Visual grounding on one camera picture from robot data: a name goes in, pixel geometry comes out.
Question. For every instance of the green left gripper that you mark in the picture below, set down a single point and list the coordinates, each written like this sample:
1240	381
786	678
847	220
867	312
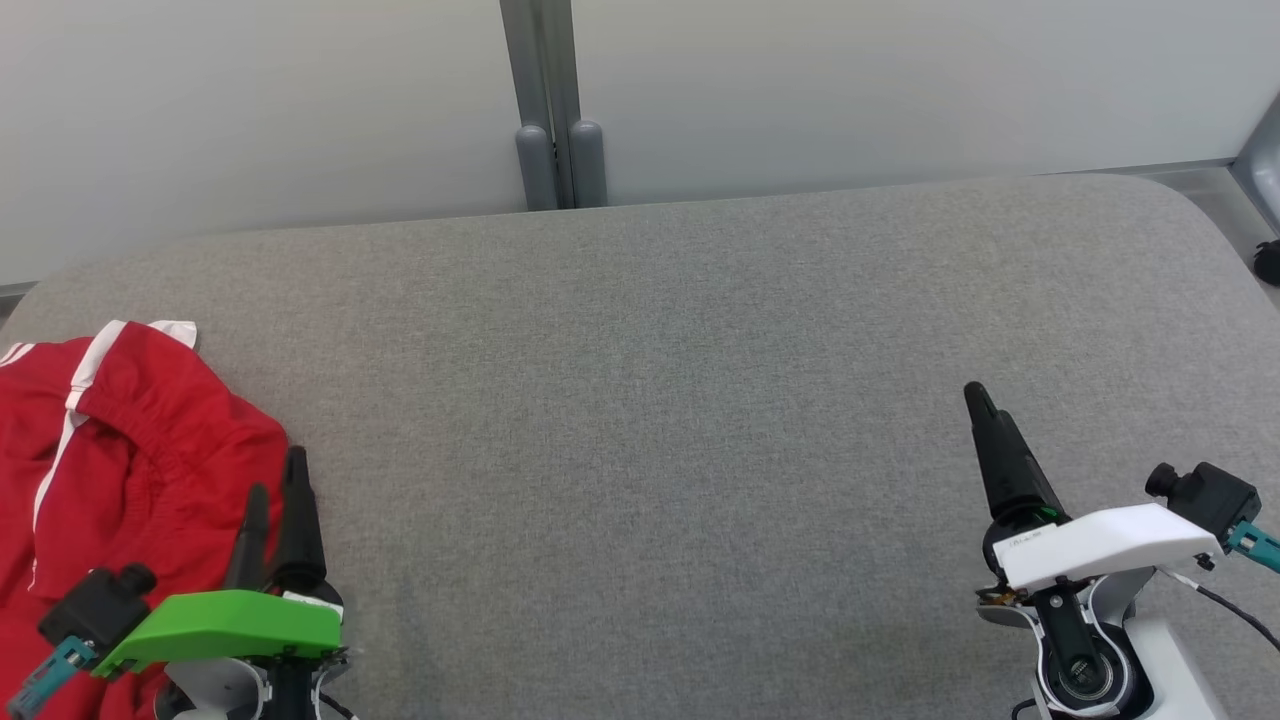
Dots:
230	625

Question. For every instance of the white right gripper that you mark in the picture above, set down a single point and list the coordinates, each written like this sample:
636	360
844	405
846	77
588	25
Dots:
1100	545

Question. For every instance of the red shorts white trim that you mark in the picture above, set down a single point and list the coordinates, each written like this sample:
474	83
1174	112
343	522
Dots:
150	470

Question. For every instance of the black caster wheel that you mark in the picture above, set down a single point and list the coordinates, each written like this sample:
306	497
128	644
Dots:
1268	262

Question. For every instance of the grey fabric sofa cushion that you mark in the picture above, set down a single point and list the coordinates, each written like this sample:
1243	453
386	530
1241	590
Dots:
660	450

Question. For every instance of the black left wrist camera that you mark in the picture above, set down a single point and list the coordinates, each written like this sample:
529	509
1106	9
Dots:
95	605

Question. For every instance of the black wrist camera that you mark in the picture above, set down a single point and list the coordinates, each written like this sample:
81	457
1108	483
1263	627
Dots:
95	605
1215	495

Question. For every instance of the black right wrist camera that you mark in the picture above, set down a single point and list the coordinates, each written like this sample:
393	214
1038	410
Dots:
1215	495

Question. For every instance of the grey partition bottom rail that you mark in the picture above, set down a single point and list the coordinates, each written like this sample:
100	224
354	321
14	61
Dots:
1150	168

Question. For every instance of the grey partition foot bracket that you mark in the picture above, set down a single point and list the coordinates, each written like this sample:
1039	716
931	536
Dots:
1262	165

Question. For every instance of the grey partition post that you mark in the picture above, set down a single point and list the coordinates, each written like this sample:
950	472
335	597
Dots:
588	160
535	160

